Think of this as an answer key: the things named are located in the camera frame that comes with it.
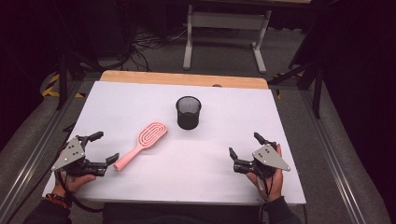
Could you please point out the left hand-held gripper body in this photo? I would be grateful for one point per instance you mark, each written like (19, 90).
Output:
(70, 155)

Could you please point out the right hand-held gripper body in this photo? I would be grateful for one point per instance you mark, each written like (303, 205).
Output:
(269, 157)

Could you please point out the pink hairbrush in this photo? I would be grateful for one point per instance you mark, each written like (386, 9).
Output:
(152, 133)

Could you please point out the black mesh cup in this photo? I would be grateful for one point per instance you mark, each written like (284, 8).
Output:
(188, 119)

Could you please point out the person's left hand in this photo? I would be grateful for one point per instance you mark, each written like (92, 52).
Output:
(73, 183)

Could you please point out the person's right hand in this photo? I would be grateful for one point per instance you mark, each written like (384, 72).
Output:
(275, 186)

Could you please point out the yellow black hazard tape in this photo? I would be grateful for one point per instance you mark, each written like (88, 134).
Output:
(51, 88)

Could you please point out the black metal stand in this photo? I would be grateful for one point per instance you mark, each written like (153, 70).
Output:
(317, 90)
(63, 77)

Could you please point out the aluminium floor rail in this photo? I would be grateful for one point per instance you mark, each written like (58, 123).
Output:
(333, 155)
(37, 146)

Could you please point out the grey metal table frame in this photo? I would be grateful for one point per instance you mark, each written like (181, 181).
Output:
(227, 20)

